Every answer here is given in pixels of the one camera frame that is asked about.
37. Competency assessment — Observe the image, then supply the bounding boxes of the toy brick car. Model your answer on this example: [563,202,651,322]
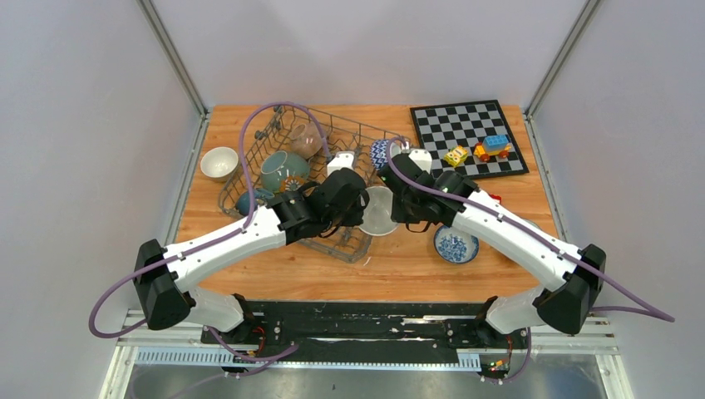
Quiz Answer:
[473,135,511,162]

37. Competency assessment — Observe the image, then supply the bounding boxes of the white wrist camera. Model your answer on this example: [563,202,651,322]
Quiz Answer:
[326,151,356,176]
[408,149,433,174]

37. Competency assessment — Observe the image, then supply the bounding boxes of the beige bowl with flower sprig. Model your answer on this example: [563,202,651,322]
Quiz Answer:
[359,186,398,237]

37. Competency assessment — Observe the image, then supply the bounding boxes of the grey wire dish rack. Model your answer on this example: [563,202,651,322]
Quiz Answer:
[218,106,397,263]

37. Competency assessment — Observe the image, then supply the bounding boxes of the black white chessboard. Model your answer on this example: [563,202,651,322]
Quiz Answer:
[410,100,529,180]

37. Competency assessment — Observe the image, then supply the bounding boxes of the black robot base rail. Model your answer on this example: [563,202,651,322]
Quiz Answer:
[221,301,550,366]

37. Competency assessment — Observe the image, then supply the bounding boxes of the yellow owl toy block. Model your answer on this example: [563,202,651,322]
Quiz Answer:
[443,145,469,168]

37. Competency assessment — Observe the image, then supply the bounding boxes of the blue white zigzag bowl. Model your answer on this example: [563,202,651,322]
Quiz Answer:
[370,140,391,171]

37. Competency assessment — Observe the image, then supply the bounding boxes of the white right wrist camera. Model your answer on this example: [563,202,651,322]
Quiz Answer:
[408,149,433,174]

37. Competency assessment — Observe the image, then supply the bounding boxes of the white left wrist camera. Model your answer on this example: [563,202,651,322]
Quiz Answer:
[326,151,356,176]

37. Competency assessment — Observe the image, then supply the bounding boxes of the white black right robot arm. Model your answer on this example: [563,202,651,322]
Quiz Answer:
[377,154,607,347]

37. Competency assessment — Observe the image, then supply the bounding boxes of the mint green leaf bowl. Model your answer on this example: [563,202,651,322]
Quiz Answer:
[523,219,544,231]

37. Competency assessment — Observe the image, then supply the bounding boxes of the white bowl blue roses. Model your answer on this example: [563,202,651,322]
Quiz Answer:
[433,225,480,264]

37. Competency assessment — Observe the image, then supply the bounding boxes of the plain beige bowl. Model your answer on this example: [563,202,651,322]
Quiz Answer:
[200,146,239,182]

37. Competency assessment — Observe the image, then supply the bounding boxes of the dark blue floral bowl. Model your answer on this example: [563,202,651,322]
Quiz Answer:
[235,188,274,216]

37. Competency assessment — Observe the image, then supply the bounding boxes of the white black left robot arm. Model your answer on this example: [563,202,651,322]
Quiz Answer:
[132,168,369,343]

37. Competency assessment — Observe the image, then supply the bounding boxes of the teal bowl with orange flower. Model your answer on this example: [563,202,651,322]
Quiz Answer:
[259,150,311,194]

